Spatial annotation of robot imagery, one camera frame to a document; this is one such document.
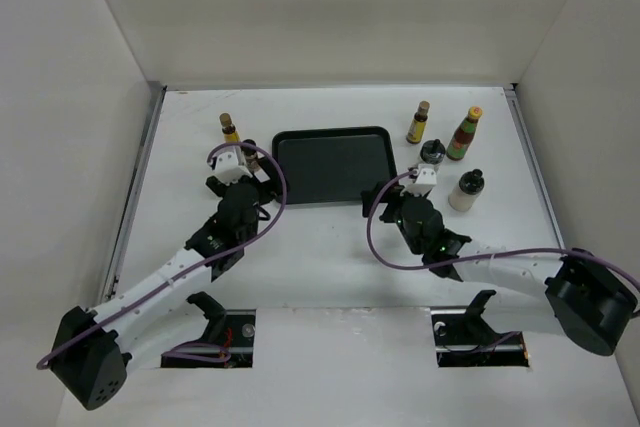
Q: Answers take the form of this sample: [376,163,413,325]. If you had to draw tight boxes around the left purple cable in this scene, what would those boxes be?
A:
[37,142,288,371]

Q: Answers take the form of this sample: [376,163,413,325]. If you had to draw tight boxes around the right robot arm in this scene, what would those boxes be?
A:
[361,183,639,356]

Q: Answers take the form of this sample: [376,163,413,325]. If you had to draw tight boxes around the white shaker black lid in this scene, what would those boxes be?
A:
[419,139,446,171]

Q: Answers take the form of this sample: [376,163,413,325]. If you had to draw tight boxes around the yellow-label bottle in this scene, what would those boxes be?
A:
[406,100,430,144]

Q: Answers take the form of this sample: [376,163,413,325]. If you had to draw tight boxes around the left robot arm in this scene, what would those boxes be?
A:
[40,158,287,411]

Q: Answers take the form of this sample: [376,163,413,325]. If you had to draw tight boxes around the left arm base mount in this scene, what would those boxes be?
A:
[160,292,257,369]

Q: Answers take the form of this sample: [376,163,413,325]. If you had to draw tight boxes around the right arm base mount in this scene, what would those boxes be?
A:
[430,290,529,368]

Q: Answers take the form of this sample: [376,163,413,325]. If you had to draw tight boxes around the yellow-label bottle tan cap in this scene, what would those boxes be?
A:
[219,113,241,143]

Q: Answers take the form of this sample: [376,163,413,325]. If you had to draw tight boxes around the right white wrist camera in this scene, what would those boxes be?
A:
[402,163,437,197]

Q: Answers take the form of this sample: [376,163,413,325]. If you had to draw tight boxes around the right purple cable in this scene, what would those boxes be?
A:
[367,170,640,318]

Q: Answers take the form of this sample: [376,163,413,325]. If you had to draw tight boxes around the purple cable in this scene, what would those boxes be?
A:
[37,142,288,371]
[367,170,640,318]

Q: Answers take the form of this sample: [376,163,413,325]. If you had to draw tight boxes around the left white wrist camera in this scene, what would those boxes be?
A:
[209,147,250,185]

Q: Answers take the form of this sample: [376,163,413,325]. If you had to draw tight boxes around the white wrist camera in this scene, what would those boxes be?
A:
[402,163,437,197]
[209,147,250,185]

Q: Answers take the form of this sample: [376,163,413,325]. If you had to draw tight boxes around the black plastic tray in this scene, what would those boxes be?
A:
[271,126,397,206]

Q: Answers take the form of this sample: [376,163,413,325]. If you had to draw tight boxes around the small dark spice jar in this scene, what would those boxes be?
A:
[241,139,261,173]

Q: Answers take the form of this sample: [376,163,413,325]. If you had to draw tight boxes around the red sauce bottle green label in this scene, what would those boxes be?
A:
[446,106,483,161]

